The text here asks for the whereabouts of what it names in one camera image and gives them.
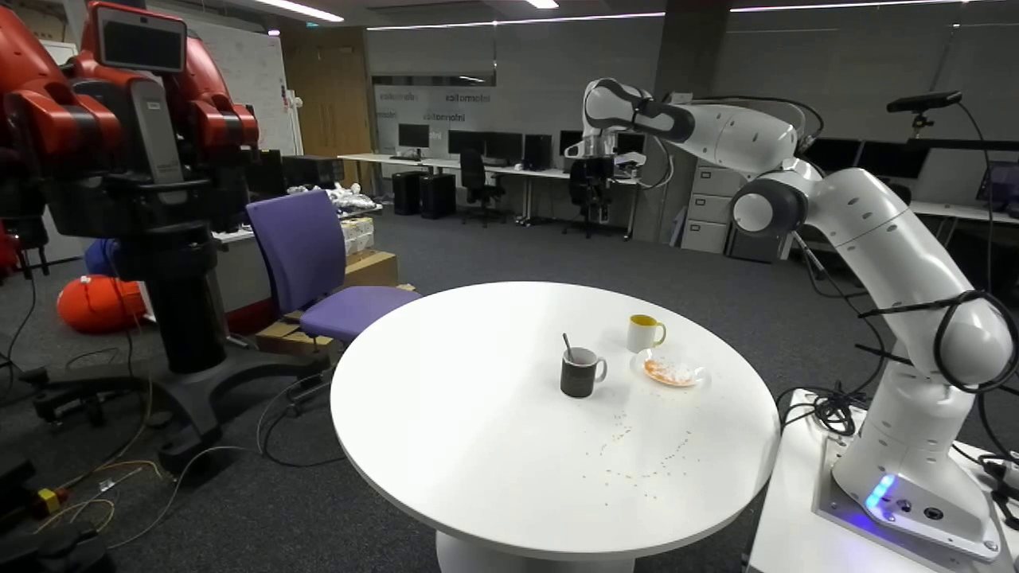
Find purple office chair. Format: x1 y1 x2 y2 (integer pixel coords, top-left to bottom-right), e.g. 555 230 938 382
245 189 423 351

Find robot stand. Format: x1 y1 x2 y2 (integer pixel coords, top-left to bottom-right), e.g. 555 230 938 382
747 388 1019 573

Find red and black robot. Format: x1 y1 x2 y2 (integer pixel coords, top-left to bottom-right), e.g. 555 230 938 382
0 0 335 480

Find dark mug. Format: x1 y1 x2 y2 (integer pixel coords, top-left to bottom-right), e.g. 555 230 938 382
560 348 608 399

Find white mug yellow inside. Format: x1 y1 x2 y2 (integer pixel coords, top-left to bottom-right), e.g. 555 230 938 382
627 314 667 354

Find grey filing cabinet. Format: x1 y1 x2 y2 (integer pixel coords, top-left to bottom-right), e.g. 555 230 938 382
680 159 749 255

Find row of monitors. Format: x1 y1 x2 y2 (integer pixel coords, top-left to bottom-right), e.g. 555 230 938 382
397 123 647 170

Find yellow cable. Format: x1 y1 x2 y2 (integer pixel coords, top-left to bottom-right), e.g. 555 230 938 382
32 458 172 536

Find black cable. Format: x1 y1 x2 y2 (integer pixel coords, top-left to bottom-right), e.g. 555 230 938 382
951 442 1019 532
255 370 347 469

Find orange bag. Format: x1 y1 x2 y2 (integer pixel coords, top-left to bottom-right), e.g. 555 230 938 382
56 275 149 334

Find stack of cardboard boxes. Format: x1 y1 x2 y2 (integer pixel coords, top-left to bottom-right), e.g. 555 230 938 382
255 250 416 357

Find row of computer towers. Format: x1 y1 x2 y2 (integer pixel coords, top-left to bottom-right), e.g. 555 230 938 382
391 170 458 220

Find laptop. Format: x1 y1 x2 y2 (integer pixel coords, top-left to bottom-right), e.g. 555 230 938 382
975 162 1019 214

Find long white desk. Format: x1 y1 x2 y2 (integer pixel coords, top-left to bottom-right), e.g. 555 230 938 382
338 152 647 240

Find orange food leftovers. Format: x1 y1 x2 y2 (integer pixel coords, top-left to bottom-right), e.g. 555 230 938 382
643 358 698 387

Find black office chair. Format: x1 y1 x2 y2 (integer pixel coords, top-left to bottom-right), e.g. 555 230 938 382
564 158 631 240
459 149 507 229

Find whiteboard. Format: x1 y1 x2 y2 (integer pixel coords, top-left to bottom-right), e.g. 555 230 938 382
163 14 302 158

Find camera on mount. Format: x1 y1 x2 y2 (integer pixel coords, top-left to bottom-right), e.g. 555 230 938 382
886 90 965 140

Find small white plate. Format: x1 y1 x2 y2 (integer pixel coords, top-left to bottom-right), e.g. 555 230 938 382
630 349 708 390

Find wooden door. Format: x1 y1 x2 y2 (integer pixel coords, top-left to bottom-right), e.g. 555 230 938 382
282 28 373 192

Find bunch of black cables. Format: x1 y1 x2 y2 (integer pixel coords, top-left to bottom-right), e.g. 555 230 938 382
775 380 870 437

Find crumpled foil heap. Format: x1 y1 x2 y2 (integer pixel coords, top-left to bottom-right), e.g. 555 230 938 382
288 182 381 217

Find blue bag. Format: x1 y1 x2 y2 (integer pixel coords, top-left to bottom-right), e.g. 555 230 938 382
83 238 122 277

